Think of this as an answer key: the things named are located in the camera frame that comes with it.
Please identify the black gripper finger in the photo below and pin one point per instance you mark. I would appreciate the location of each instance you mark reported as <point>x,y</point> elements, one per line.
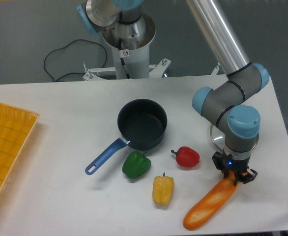
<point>220,161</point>
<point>244,176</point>

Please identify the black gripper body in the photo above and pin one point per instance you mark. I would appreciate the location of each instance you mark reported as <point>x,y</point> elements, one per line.
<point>236,162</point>

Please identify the long orange baguette bread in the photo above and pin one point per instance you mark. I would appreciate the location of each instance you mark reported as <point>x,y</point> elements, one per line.
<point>210,204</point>

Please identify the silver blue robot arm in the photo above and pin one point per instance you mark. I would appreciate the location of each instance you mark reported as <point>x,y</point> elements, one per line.
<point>225,107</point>

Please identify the glass pot lid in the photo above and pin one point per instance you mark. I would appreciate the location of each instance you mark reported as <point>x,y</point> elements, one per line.
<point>216,137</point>

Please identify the red bell pepper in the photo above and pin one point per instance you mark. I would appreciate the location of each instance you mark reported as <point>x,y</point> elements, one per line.
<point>186,157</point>

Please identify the yellow bell pepper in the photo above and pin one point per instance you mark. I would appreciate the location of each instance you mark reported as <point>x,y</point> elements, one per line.
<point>162,190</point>

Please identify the green bell pepper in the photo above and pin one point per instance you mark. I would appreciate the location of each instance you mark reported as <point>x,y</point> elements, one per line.
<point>135,165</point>

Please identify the yellow woven basket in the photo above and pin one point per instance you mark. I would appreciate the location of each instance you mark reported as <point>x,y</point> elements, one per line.
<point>16,126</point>

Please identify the dark saucepan with blue handle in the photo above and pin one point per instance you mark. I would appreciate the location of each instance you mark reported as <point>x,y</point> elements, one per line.
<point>142,124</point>

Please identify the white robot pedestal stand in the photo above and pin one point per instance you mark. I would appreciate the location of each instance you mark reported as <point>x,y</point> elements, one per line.
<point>130,45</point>

